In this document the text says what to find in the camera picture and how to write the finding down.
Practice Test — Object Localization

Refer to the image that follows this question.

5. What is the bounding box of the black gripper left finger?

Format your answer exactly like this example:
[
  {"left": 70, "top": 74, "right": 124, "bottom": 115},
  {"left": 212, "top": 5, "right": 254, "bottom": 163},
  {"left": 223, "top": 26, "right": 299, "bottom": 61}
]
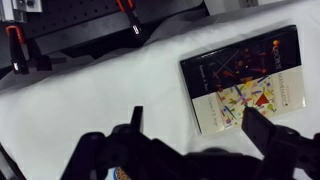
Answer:
[{"left": 60, "top": 105, "right": 186, "bottom": 180}]

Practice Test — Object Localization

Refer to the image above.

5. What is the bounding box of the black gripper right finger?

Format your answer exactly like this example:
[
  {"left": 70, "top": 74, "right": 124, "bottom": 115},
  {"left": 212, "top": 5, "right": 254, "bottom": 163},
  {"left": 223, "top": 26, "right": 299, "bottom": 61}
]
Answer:
[{"left": 241, "top": 106, "right": 320, "bottom": 180}]

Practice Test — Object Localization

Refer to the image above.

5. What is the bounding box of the white tablecloth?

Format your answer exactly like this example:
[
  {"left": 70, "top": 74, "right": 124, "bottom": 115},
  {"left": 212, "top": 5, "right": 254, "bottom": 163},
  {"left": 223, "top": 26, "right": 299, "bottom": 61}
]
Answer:
[{"left": 0, "top": 0, "right": 320, "bottom": 180}]

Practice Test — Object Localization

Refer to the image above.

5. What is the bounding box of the discrete mathematics book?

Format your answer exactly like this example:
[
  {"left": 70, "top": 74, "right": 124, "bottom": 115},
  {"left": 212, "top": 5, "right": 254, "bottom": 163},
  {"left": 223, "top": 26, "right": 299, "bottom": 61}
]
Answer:
[{"left": 179, "top": 24, "right": 307, "bottom": 137}]

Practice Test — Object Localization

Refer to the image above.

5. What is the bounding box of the black orange bar clamp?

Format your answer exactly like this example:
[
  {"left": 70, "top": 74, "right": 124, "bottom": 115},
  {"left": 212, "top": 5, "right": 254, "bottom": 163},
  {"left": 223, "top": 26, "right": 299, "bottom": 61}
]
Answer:
[
  {"left": 4, "top": 25, "right": 68, "bottom": 76},
  {"left": 115, "top": 0, "right": 145, "bottom": 42}
]

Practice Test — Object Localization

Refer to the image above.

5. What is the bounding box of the aluminium extrusion rail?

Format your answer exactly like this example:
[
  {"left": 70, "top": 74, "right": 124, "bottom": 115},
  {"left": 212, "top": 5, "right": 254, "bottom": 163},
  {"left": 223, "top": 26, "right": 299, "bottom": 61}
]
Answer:
[{"left": 0, "top": 0, "right": 44, "bottom": 24}]

